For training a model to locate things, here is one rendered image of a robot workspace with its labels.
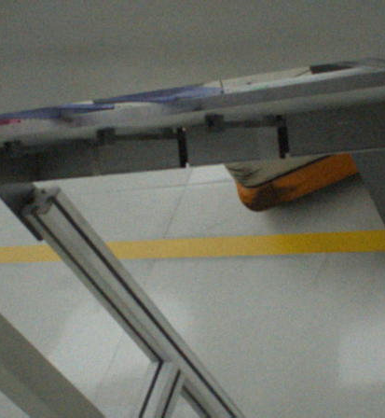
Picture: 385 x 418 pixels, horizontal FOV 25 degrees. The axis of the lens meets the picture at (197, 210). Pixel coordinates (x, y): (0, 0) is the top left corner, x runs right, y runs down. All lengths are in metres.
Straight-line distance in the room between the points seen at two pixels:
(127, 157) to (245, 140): 0.14
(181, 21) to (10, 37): 0.04
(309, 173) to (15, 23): 1.46
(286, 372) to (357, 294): 0.19
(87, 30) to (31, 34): 0.01
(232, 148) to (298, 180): 0.84
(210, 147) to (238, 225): 0.97
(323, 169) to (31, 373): 0.68
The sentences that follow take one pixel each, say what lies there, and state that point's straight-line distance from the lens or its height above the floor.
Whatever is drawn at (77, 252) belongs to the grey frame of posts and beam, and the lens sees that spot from 1.05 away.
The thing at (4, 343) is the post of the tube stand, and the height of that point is 0.41.
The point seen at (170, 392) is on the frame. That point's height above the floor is 0.30.
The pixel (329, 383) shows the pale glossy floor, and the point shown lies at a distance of 1.49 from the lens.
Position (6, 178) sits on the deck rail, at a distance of 0.94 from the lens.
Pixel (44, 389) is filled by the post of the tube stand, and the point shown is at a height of 0.30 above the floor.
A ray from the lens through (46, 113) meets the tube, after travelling 0.70.
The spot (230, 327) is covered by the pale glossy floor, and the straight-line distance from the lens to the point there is 1.64.
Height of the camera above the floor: 1.19
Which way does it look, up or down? 39 degrees down
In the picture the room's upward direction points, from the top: 34 degrees counter-clockwise
